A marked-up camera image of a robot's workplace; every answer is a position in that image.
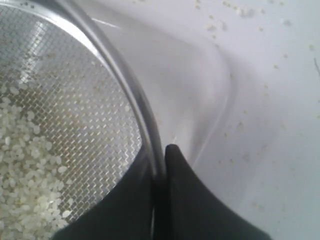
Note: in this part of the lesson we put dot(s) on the round steel mesh sieve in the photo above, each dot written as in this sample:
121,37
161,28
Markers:
57,64

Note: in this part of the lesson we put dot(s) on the white rectangular plastic tray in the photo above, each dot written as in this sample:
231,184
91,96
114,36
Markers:
183,74

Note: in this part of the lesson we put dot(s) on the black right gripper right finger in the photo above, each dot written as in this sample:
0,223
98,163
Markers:
185,209

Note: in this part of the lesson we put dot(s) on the white rice grains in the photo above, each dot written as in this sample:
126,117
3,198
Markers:
30,174

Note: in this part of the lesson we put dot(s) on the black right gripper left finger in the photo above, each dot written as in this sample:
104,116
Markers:
124,214

